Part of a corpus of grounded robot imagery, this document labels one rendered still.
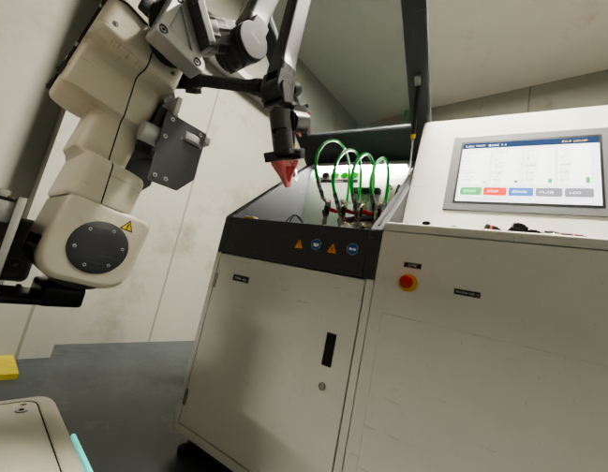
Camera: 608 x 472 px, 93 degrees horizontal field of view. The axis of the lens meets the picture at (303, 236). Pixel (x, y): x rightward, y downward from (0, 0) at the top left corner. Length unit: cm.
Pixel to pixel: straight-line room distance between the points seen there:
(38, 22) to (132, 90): 194
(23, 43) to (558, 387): 288
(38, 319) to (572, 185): 256
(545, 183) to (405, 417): 87
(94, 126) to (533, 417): 113
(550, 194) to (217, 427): 139
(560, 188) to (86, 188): 131
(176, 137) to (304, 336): 70
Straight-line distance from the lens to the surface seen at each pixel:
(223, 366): 124
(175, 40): 68
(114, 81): 79
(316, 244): 102
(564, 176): 129
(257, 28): 80
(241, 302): 118
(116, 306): 263
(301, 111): 88
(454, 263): 90
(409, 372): 91
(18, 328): 229
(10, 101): 253
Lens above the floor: 74
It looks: 9 degrees up
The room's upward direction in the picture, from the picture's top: 12 degrees clockwise
